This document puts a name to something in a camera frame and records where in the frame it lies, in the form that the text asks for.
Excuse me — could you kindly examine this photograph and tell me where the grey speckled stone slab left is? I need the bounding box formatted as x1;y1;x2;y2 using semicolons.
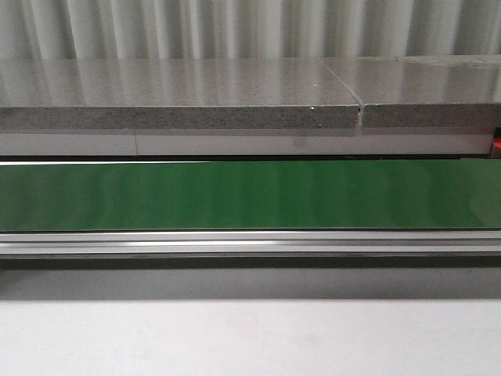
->
1;59;359;130

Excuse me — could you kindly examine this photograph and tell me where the aluminium conveyor side rail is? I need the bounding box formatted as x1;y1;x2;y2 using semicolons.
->
1;230;500;259

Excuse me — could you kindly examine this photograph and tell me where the white corrugated curtain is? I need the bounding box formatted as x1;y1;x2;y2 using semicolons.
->
1;1;500;60

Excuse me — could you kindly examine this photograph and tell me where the grey speckled stone slab right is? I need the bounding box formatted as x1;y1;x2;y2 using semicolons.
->
322;55;500;132

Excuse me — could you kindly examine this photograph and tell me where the green conveyor belt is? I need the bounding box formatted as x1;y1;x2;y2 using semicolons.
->
1;159;500;233

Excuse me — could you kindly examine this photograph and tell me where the grey speckled stone slab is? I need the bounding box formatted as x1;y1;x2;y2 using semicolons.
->
1;59;359;130
322;55;500;132

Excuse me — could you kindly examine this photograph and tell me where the red plastic tray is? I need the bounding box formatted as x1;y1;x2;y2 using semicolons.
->
490;127;501;159

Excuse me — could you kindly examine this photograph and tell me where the white panel under slab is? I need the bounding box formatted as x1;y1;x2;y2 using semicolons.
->
1;128;493;157

